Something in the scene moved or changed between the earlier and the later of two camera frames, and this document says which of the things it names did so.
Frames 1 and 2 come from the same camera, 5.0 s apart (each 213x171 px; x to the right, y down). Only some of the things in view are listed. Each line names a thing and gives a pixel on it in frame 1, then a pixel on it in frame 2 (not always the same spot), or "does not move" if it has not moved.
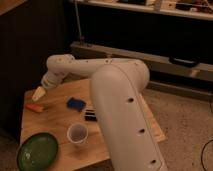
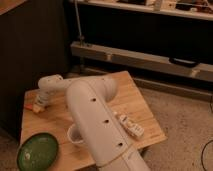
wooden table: x=70 y=116 does not move
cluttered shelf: x=199 y=9 does not move
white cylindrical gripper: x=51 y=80 -> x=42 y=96
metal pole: x=78 y=19 does not move
